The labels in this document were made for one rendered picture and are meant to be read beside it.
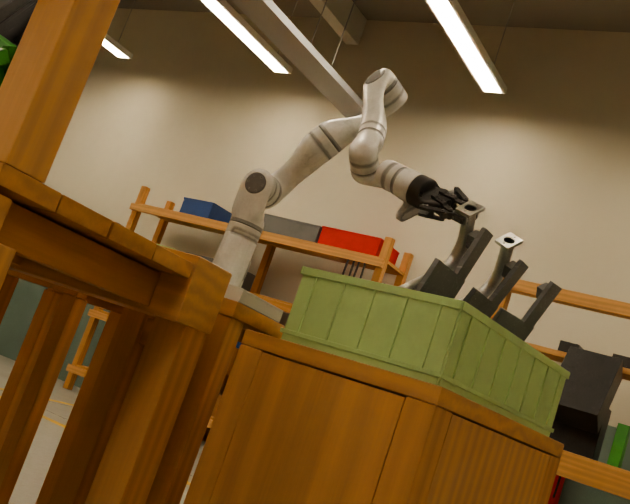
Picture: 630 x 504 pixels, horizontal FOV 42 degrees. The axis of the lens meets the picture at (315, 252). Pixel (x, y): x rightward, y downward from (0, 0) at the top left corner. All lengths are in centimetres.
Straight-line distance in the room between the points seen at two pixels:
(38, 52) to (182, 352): 73
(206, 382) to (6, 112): 84
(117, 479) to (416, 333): 71
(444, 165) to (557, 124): 107
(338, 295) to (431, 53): 682
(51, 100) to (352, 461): 86
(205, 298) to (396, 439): 55
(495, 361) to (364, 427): 33
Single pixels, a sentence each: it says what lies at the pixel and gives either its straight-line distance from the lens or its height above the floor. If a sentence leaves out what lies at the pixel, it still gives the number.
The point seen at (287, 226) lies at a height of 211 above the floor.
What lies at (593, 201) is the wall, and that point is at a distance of 732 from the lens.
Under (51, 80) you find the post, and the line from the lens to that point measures 146.
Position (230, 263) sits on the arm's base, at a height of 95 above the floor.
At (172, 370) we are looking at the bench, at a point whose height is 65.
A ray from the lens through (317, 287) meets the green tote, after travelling 181.
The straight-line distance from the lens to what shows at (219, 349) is 199.
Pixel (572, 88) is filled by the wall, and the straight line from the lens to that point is 783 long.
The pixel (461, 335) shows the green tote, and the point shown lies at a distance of 163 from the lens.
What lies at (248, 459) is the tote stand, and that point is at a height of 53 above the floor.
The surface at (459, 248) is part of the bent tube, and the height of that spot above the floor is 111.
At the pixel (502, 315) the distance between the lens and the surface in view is 200.
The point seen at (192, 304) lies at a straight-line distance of 183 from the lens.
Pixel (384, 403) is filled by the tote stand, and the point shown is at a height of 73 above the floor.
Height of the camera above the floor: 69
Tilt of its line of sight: 10 degrees up
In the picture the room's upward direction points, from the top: 19 degrees clockwise
